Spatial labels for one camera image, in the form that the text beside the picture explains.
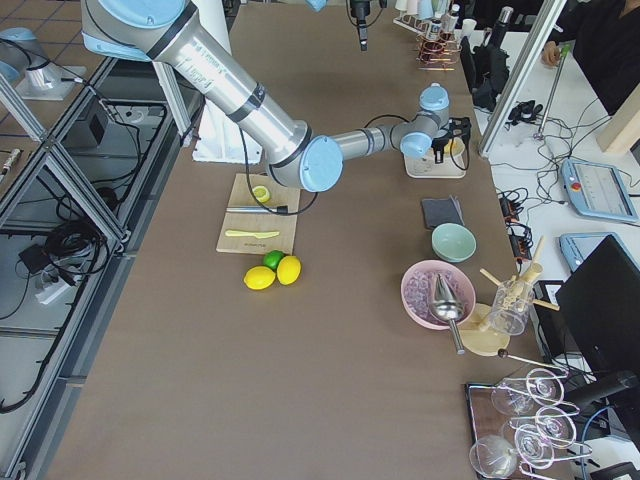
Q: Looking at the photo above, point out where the yellow lemon far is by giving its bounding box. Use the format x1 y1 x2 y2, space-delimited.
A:
276 255 302 285

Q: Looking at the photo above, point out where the wooden cutting board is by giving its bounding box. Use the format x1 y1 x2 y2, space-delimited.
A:
216 173 300 255

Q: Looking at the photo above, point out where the person in black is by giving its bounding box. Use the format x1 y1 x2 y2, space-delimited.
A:
541 1 639 115

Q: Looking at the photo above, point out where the half lemon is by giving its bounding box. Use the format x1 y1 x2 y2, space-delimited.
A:
251 185 271 204

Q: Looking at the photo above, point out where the teach pendant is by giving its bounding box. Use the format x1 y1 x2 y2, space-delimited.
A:
560 158 639 222
559 232 620 272

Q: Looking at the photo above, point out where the white wire cup rack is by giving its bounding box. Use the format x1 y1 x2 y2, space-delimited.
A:
393 13 430 35

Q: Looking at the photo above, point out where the grey folded cloth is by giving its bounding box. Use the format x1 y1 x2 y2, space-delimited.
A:
421 196 465 229

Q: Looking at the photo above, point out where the yellow lemon near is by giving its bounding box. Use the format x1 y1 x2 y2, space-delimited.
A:
243 265 276 290

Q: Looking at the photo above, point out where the black monitor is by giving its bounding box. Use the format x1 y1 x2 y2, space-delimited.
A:
557 236 639 373

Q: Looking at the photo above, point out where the wooden mug tree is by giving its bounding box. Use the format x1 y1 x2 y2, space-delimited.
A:
460 236 560 356

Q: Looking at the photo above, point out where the grey-white plate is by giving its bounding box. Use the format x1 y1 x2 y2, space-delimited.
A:
444 137 465 157

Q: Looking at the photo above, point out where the lime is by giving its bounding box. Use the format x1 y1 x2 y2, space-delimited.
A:
262 250 286 271

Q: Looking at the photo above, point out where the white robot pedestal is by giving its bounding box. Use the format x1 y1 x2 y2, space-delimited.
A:
193 0 263 165

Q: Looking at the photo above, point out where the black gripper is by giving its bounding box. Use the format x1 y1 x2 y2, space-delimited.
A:
347 0 385 51
431 117 472 163

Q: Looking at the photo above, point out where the yellow plastic knife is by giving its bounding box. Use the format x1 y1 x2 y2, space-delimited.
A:
224 229 280 239

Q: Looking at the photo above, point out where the wine glass rack tray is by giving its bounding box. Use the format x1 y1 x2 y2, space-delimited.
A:
465 358 592 479

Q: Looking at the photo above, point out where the mint green bowl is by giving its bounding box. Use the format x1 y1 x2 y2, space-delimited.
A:
431 223 477 263

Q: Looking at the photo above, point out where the clear glass mug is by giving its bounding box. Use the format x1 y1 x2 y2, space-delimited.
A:
487 280 533 336

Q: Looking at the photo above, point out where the yellow lemon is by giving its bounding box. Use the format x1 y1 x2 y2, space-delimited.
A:
243 265 276 290
276 255 302 285

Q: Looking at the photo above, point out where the cream rabbit tray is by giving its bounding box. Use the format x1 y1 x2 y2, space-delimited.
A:
404 146 467 179

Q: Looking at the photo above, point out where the steel ice scoop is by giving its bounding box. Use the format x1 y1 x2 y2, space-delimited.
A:
429 273 465 355

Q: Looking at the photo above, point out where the tea bottle in rack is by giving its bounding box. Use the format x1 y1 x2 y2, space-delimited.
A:
426 18 442 42

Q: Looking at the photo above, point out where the copper wire bottle rack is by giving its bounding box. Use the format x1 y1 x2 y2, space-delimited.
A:
416 33 460 71

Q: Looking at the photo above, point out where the pink ice bowl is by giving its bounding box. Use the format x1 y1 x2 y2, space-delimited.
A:
401 260 476 330

